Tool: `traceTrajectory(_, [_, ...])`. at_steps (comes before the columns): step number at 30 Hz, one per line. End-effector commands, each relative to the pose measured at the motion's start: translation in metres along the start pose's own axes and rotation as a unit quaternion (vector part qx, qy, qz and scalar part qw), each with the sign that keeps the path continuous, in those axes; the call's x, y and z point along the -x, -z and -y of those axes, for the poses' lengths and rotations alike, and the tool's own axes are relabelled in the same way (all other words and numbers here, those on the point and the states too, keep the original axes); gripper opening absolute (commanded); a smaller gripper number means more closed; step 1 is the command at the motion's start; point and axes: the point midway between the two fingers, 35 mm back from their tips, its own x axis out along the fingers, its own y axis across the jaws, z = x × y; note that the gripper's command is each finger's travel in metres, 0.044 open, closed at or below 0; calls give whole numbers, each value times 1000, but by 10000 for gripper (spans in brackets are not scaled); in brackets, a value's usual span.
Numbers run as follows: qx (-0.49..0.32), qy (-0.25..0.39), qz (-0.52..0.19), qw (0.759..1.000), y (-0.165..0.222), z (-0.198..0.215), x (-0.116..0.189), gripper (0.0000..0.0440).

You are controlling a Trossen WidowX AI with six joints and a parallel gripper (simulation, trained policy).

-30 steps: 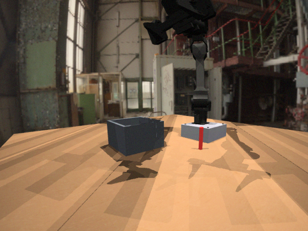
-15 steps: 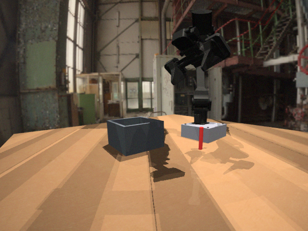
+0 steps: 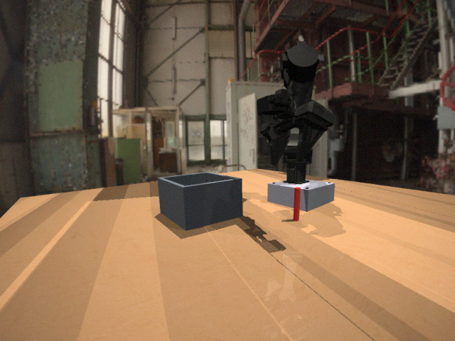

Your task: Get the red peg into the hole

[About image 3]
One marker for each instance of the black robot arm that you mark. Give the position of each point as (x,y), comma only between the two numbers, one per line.
(298,67)

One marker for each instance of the red peg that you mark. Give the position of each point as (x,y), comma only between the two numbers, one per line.
(296,203)

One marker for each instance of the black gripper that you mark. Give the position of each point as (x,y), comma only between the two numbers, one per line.
(312,119)

